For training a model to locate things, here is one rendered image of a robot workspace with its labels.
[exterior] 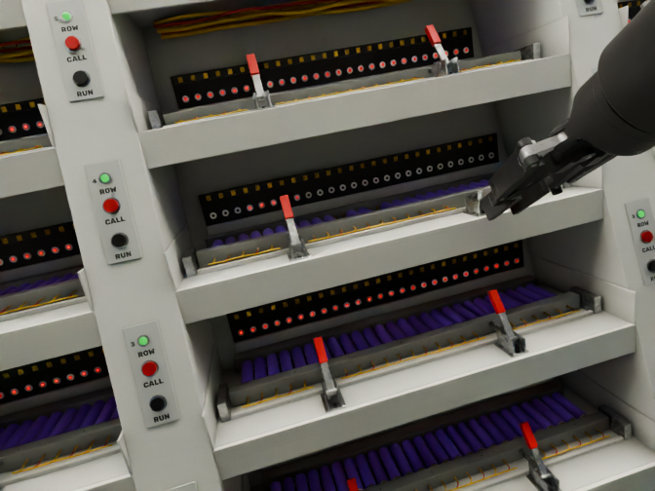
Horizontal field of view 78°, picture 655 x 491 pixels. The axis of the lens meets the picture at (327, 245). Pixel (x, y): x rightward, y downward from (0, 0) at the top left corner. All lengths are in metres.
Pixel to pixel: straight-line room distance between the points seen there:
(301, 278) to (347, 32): 0.49
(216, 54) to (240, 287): 0.45
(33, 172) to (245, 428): 0.41
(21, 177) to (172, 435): 0.36
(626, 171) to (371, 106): 0.39
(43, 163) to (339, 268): 0.38
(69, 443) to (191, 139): 0.43
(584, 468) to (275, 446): 0.46
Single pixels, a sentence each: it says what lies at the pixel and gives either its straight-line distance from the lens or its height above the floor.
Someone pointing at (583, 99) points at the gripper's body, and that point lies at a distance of 0.40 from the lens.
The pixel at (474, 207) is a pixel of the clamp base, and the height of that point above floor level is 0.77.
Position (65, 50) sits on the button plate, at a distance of 0.62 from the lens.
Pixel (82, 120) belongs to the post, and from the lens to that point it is 0.59.
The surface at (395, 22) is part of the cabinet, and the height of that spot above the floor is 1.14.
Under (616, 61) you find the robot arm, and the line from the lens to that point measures 0.36.
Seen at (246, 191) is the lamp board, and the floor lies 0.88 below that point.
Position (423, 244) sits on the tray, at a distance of 0.56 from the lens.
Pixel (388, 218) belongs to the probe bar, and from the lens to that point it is 0.61.
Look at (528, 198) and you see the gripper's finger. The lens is 0.55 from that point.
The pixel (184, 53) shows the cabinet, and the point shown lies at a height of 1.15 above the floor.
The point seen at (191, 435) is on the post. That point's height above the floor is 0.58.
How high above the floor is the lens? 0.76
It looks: level
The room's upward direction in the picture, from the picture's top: 13 degrees counter-clockwise
